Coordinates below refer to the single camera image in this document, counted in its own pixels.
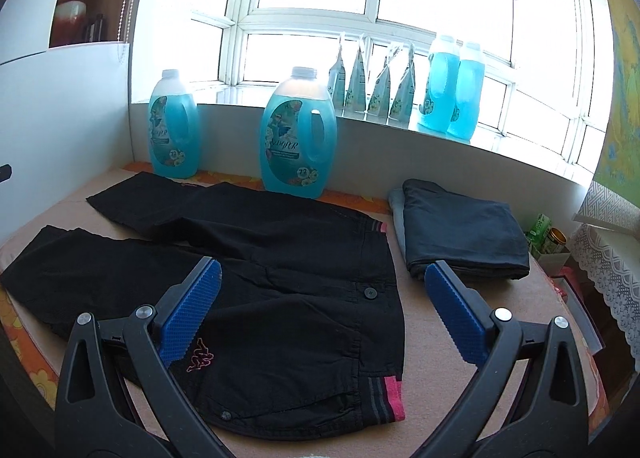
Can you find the black pants with pink waistband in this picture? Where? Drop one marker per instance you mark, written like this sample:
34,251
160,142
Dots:
306,338

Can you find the left blue detergent bottle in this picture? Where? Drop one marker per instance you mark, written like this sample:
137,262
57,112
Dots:
174,128

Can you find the white lace tablecloth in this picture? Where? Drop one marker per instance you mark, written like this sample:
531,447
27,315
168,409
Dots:
606,248

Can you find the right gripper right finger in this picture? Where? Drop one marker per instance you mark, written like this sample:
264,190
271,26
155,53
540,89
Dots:
527,397

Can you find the folded light grey garment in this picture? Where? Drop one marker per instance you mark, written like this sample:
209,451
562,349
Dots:
396,201

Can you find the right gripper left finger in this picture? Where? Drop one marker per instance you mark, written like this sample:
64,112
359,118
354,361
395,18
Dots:
116,397

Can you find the green box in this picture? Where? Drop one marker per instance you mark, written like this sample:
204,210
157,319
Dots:
536,234

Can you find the folded dark grey pants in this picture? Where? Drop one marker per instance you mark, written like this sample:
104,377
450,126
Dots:
479,239

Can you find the red ceramic vase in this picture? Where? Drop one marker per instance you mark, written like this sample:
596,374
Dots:
68,20

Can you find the blue detergent bottle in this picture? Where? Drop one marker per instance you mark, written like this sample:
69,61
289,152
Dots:
298,136
174,128

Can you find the white window frame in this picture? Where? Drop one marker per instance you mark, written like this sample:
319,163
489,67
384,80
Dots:
546,61

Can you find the landscape painting scroll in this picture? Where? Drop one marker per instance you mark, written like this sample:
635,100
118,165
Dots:
618,167

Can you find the middle blue detergent bottle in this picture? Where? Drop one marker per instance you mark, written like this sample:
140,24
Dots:
298,136

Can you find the refill pouch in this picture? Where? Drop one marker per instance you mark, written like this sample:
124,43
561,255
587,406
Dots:
355,97
401,108
336,82
379,103

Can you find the blue bottle on windowsill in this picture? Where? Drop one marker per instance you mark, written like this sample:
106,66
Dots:
471,75
438,104

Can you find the golden tin can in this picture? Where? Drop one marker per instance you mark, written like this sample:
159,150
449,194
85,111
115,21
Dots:
553,242

